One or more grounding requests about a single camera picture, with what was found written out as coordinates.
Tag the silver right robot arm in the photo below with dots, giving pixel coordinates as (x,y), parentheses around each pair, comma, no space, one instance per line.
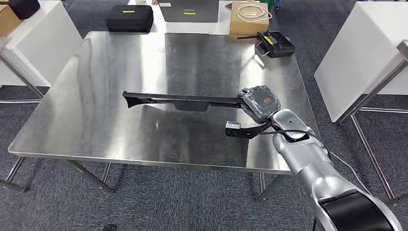
(302,153)

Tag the black flat panel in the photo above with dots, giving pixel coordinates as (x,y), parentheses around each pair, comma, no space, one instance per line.
(204,9)

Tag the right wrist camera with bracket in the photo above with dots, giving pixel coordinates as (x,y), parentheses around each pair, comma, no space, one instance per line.
(232,130)

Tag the cardboard box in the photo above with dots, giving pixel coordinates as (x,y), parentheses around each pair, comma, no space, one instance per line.
(245,27)

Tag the black rounded pouch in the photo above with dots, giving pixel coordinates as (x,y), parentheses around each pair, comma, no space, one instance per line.
(25,8)

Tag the black hard case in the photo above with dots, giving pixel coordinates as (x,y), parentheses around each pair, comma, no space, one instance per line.
(129,20)

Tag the brown box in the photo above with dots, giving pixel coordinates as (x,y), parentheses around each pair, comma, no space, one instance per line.
(8,22)

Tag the stainless steel workbench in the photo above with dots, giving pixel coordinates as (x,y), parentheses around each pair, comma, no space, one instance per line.
(111,134)

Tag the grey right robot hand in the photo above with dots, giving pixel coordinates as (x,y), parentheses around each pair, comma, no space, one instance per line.
(261,102)

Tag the black plastic panel part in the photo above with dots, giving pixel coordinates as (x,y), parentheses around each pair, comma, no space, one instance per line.
(191,103)

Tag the stainless steel table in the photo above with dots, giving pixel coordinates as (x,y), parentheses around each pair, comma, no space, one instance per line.
(402,49)
(19,101)

